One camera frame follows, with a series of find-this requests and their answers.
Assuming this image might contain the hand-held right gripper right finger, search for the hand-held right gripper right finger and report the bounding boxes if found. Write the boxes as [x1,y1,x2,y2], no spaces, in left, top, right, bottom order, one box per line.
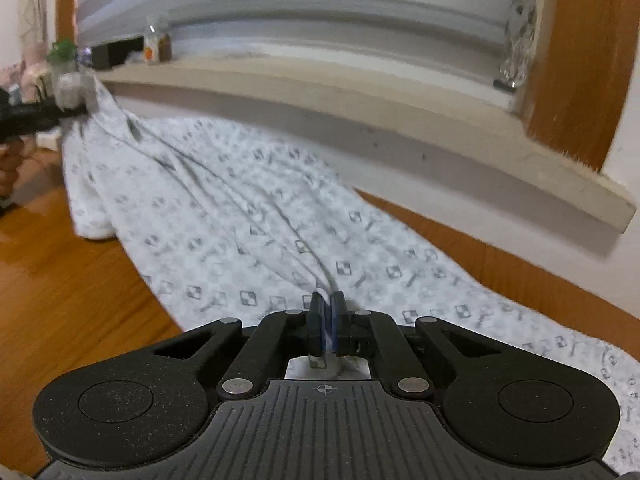
[331,291,502,399]

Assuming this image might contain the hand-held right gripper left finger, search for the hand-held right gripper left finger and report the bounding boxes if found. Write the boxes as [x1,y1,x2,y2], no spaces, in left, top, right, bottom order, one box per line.
[152,292,330,401]

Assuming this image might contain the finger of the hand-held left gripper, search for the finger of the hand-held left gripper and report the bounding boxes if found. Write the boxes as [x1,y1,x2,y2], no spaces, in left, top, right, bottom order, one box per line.
[35,97,100,127]

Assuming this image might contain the white patterned garment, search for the white patterned garment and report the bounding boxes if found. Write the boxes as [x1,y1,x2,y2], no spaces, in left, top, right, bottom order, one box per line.
[59,80,640,476]

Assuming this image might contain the person's left hand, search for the person's left hand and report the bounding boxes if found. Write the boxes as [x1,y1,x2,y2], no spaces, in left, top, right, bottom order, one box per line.
[0,136,37,200]

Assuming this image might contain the potted plant in white cup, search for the potted plant in white cup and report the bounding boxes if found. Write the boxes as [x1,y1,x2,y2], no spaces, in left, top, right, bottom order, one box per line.
[46,39,97,111]

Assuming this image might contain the pink object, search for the pink object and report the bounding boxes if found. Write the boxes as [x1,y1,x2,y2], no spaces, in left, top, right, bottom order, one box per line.
[17,42,53,88]

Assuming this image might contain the black box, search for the black box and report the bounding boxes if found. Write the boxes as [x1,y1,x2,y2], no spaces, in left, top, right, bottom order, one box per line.
[89,36,147,72]

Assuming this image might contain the bottle with orange label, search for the bottle with orange label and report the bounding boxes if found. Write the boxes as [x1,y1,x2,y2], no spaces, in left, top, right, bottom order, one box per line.
[142,15,174,67]

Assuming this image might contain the beige patterned curtain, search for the beige patterned curtain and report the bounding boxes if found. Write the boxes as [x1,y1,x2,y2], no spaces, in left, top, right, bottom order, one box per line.
[16,0,53,53]

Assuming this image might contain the beige window sill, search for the beige window sill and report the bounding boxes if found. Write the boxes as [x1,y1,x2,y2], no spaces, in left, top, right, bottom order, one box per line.
[94,56,637,235]

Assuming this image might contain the grey window blind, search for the grey window blind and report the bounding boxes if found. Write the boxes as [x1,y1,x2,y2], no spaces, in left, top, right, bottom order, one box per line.
[75,0,551,111]

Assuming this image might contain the clear plastic chain weight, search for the clear plastic chain weight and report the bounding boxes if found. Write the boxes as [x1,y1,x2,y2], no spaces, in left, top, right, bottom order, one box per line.
[494,0,540,93]

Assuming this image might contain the wooden window frame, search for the wooden window frame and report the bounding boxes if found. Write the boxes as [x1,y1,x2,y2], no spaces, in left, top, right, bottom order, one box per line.
[54,0,637,175]

